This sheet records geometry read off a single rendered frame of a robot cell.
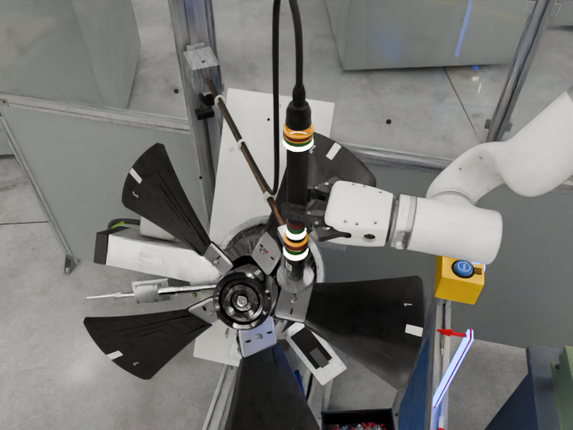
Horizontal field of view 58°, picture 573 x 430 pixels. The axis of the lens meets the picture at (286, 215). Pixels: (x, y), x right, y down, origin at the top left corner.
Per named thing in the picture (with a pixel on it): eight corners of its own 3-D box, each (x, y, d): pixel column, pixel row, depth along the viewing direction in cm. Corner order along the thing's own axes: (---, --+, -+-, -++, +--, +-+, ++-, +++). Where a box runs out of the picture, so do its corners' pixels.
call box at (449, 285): (435, 252, 142) (443, 226, 134) (472, 258, 140) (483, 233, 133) (431, 300, 132) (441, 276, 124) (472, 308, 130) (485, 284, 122)
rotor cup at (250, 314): (220, 310, 116) (200, 329, 103) (228, 246, 114) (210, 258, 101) (284, 322, 114) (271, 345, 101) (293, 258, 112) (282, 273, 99)
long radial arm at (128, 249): (238, 247, 130) (224, 257, 118) (234, 276, 131) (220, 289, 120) (130, 227, 134) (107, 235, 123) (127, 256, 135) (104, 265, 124)
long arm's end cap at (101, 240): (130, 227, 134) (107, 235, 123) (127, 255, 135) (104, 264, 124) (119, 225, 135) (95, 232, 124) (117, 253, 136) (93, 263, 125)
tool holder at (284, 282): (268, 262, 103) (266, 229, 96) (300, 252, 105) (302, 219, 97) (284, 298, 97) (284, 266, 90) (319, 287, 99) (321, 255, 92)
